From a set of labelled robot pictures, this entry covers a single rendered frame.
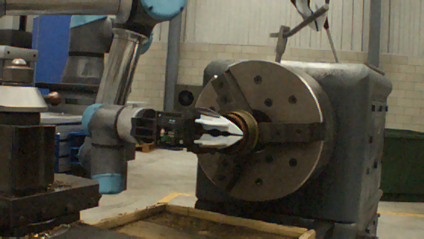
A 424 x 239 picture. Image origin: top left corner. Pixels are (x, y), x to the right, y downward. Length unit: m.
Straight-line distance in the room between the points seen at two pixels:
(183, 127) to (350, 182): 0.46
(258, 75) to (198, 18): 10.68
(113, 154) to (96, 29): 0.55
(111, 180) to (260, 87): 0.38
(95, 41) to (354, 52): 10.02
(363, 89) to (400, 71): 10.21
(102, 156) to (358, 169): 0.59
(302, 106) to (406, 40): 10.55
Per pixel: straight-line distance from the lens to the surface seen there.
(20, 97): 0.57
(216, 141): 0.86
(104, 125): 0.98
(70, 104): 1.43
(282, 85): 1.00
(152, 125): 0.91
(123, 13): 1.00
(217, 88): 1.01
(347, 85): 1.12
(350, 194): 1.13
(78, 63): 1.43
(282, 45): 1.04
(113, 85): 1.11
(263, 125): 0.92
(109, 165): 0.99
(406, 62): 11.36
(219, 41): 11.50
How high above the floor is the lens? 1.15
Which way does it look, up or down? 3 degrees down
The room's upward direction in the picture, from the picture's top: 4 degrees clockwise
